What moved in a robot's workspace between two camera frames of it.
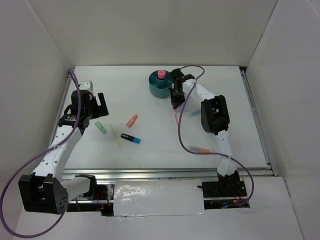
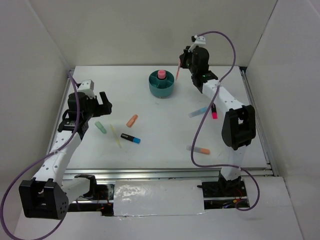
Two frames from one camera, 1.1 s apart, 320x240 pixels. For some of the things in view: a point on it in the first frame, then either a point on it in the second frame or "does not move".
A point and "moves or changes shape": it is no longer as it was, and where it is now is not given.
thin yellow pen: x=118 y=141 does not move
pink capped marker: x=161 y=74 does not move
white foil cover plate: x=158 y=197 does not move
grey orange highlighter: x=198 y=149 does not move
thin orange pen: x=176 y=117 moves or changes shape
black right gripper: x=174 y=101 to x=184 y=56
